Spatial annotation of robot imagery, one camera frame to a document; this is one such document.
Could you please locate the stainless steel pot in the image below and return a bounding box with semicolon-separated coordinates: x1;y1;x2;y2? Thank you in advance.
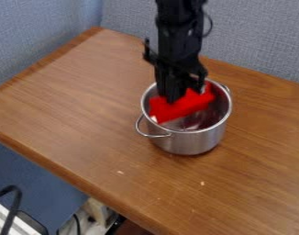
134;79;232;155

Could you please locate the white ribbed device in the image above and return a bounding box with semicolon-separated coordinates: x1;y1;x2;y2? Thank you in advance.
0;204;49;235

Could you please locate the red rectangular block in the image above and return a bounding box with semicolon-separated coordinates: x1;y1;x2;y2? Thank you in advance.
149;82;216;124

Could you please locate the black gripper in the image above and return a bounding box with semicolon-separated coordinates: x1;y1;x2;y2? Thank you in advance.
142;27;208;104

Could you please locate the white clutter under table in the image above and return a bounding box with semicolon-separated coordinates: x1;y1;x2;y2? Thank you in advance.
54;197;125;235

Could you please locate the black cable loop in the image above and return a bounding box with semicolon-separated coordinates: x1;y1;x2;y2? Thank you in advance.
0;185;22;235

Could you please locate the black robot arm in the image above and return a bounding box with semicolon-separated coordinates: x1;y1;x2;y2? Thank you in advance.
142;0;213;104

